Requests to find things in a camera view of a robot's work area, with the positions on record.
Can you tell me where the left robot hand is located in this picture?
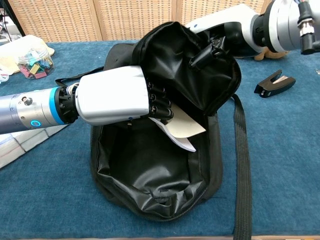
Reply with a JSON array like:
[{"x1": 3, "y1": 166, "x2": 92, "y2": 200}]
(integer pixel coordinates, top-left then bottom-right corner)
[{"x1": 74, "y1": 65, "x2": 175, "y2": 127}]

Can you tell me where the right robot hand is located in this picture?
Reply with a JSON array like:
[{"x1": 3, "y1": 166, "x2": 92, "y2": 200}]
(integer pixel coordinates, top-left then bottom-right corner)
[{"x1": 186, "y1": 3, "x2": 263, "y2": 70}]

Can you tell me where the white paper booklet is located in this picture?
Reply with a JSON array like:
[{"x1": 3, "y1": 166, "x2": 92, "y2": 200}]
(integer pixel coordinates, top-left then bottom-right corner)
[{"x1": 149, "y1": 103, "x2": 207, "y2": 153}]

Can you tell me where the black fabric backpack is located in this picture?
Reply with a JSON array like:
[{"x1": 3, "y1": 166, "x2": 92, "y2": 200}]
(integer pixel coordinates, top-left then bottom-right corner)
[{"x1": 54, "y1": 21, "x2": 253, "y2": 240}]

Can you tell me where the brown plush capybara toy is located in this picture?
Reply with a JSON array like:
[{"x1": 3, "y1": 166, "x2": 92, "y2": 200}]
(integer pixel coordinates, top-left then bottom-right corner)
[{"x1": 254, "y1": 48, "x2": 291, "y2": 62}]

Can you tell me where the clear jar of binder clips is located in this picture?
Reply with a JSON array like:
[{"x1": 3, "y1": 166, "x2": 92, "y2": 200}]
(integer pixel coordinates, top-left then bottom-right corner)
[{"x1": 17, "y1": 48, "x2": 55, "y2": 80}]

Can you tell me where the black stapler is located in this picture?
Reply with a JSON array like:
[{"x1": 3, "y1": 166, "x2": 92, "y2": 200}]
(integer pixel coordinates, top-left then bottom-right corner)
[{"x1": 254, "y1": 69, "x2": 297, "y2": 98}]

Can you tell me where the wicker folding screen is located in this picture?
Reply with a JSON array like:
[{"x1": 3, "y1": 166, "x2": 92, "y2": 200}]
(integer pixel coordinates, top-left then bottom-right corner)
[{"x1": 7, "y1": 0, "x2": 273, "y2": 43}]

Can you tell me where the plastic-wrapped tissue pack bundle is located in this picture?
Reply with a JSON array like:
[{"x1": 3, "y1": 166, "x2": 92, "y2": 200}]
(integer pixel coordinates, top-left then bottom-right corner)
[{"x1": 0, "y1": 123, "x2": 71, "y2": 169}]

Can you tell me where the cream fabric hat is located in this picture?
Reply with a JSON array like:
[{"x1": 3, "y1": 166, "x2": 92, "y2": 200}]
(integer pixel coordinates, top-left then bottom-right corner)
[{"x1": 0, "y1": 34, "x2": 56, "y2": 76}]

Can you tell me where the small round white badge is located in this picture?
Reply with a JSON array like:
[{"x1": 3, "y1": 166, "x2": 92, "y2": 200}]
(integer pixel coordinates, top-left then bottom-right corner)
[{"x1": 0, "y1": 67, "x2": 10, "y2": 84}]

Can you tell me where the blue table cloth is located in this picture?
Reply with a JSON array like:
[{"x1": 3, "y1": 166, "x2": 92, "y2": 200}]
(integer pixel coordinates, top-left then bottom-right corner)
[{"x1": 0, "y1": 39, "x2": 320, "y2": 238}]

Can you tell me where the black slanted pole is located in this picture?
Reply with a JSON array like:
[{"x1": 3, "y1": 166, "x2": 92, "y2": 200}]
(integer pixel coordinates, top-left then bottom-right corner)
[{"x1": 4, "y1": 0, "x2": 26, "y2": 36}]

